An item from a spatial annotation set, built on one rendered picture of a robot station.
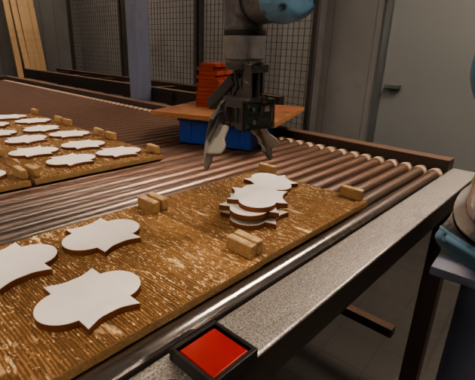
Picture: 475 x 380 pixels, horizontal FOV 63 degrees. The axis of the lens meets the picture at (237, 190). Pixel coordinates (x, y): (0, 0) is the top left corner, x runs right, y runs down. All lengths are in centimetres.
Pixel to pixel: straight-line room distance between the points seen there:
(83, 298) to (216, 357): 20
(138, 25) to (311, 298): 226
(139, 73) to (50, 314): 221
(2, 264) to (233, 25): 53
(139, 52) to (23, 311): 221
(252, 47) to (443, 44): 299
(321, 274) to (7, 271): 49
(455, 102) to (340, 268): 297
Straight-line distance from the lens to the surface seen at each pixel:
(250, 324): 57
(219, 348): 51
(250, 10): 66
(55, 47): 681
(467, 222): 69
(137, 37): 265
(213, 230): 77
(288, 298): 62
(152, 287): 61
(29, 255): 72
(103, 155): 130
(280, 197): 83
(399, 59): 370
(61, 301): 59
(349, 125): 393
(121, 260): 68
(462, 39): 360
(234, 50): 71
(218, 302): 60
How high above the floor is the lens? 127
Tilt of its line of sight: 20 degrees down
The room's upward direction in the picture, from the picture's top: 2 degrees clockwise
